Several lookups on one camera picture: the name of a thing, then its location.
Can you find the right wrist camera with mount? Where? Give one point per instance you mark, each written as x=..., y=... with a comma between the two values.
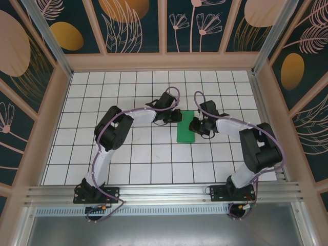
x=200, y=114

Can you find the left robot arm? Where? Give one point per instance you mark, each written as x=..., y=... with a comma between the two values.
x=112, y=128

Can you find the grey metal sheet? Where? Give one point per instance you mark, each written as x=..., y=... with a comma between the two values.
x=164, y=230

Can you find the long aluminium mounting rail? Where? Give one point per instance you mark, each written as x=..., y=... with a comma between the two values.
x=164, y=192

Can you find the aluminium frame post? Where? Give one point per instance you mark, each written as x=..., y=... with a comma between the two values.
x=271, y=38
x=51, y=41

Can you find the aluminium side rail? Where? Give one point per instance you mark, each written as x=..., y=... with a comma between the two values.
x=266, y=102

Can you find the green cloth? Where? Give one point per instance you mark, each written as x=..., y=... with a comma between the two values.
x=185, y=137

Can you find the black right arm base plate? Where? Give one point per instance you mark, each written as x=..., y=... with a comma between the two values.
x=217, y=193

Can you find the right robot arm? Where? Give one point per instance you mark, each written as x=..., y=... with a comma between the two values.
x=258, y=151

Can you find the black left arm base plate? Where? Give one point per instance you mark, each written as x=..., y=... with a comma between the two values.
x=112, y=194

